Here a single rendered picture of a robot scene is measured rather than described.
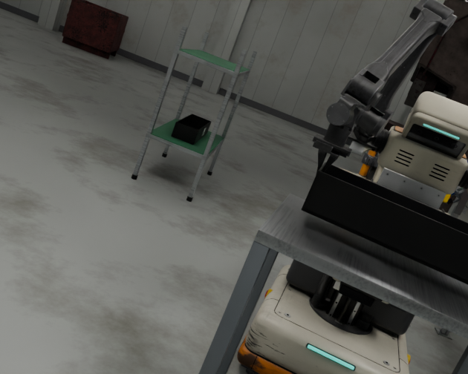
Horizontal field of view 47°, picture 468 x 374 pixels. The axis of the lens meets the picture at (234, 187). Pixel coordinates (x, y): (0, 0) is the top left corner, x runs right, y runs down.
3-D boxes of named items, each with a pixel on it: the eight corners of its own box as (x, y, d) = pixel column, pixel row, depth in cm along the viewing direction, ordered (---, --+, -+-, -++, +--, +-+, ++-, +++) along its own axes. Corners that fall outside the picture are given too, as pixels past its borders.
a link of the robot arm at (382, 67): (451, 27, 155) (419, 7, 158) (460, 11, 150) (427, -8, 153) (371, 114, 137) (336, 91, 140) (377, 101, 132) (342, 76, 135)
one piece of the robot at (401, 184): (351, 215, 197) (376, 161, 191) (424, 247, 192) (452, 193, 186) (348, 225, 181) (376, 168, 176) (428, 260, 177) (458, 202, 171)
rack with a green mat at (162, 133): (130, 178, 380) (181, 25, 351) (162, 155, 468) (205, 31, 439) (191, 202, 379) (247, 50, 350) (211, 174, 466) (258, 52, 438)
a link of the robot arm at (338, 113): (383, 94, 137) (356, 76, 139) (376, 92, 126) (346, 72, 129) (356, 133, 141) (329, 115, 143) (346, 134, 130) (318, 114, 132)
